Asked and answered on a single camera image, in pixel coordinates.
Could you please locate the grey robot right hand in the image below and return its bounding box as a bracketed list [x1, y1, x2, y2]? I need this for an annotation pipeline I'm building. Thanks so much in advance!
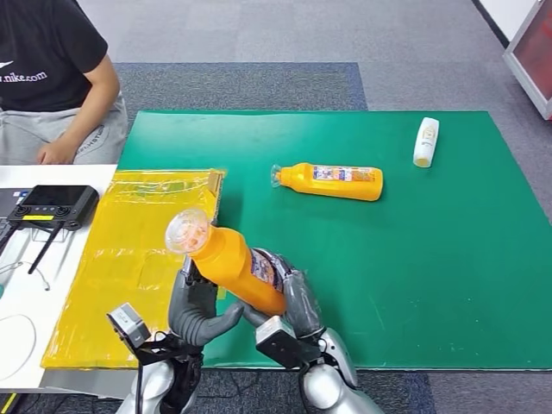
[242, 248, 325, 341]

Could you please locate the small white bottle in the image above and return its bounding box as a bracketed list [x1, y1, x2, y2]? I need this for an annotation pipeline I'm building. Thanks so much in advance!
[412, 116, 440, 168]

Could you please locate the orange bottle with clear cap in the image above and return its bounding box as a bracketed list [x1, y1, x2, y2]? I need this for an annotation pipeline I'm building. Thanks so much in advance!
[164, 208, 289, 317]
[270, 162, 384, 202]

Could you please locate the thin white wire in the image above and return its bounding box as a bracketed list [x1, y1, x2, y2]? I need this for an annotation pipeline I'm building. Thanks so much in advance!
[0, 260, 51, 292]

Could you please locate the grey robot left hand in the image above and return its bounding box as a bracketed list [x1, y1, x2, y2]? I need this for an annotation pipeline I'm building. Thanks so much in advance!
[168, 257, 245, 348]

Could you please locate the dark laptop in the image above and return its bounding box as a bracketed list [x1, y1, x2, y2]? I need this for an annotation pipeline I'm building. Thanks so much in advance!
[0, 188, 32, 239]

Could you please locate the yellow taped cardboard sheet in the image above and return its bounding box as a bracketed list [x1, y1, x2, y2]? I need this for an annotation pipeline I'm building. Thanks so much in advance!
[41, 168, 226, 370]

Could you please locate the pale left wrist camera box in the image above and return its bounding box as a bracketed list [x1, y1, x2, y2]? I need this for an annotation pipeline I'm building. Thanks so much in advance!
[106, 303, 153, 351]

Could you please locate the person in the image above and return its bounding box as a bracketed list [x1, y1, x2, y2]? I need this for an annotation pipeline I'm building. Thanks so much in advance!
[0, 0, 129, 166]

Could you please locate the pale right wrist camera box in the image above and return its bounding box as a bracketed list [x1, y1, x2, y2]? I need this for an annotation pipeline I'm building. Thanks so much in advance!
[255, 316, 304, 370]

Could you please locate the white cable loop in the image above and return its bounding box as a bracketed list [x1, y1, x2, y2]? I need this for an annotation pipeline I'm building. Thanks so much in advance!
[0, 314, 38, 382]

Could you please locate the black remote controller with antennas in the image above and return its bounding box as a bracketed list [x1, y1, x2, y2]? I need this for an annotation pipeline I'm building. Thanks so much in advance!
[0, 184, 100, 275]

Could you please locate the person's hand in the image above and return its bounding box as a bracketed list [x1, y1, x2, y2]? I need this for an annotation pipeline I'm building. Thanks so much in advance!
[35, 138, 75, 166]

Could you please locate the red panel with white frame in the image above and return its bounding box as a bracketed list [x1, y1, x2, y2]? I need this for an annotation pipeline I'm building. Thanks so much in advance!
[502, 0, 552, 122]

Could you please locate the green table mat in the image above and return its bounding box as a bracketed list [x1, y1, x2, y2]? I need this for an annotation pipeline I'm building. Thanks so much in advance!
[117, 110, 552, 370]

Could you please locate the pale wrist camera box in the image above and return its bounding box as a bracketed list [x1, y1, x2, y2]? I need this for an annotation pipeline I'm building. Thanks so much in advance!
[106, 303, 153, 351]
[255, 316, 304, 370]

